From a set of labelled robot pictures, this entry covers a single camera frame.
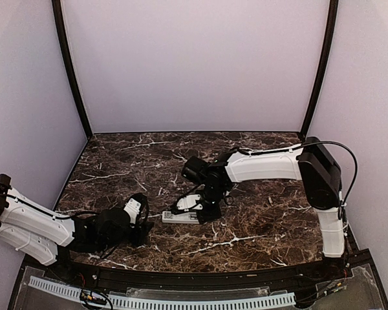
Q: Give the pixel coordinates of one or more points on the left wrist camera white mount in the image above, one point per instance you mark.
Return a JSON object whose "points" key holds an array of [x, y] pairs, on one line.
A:
{"points": [[137, 208]]}

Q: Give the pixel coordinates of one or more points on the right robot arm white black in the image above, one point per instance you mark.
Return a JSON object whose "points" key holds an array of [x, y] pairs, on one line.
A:
{"points": [[309, 162]]}

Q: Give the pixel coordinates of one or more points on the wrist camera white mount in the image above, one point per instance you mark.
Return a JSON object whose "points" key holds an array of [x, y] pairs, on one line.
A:
{"points": [[187, 203], [137, 208]]}

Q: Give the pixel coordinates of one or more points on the black frame post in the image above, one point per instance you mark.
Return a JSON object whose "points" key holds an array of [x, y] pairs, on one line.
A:
{"points": [[321, 70], [69, 67]]}

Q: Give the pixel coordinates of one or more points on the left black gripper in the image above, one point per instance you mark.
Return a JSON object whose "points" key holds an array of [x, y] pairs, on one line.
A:
{"points": [[141, 233]]}

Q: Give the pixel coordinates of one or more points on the black front rail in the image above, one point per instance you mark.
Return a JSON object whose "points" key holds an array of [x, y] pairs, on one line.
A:
{"points": [[296, 276]]}

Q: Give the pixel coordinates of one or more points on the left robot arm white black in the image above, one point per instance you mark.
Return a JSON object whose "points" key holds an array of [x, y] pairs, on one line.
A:
{"points": [[42, 233]]}

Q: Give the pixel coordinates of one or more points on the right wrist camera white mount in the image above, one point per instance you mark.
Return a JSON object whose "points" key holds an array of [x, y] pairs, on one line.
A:
{"points": [[187, 203]]}

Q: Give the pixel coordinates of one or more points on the white slotted cable duct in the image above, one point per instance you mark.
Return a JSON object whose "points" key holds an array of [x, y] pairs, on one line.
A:
{"points": [[160, 300]]}

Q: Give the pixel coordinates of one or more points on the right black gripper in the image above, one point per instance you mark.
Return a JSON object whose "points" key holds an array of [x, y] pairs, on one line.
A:
{"points": [[215, 213]]}

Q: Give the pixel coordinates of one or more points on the right black frame post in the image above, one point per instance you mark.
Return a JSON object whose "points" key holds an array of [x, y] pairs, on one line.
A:
{"points": [[321, 70]]}

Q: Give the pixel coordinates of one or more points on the white remote control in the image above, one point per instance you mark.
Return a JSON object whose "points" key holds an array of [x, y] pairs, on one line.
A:
{"points": [[184, 218]]}

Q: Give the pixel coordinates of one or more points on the left black frame post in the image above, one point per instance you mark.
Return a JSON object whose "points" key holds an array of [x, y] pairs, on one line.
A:
{"points": [[69, 67]]}

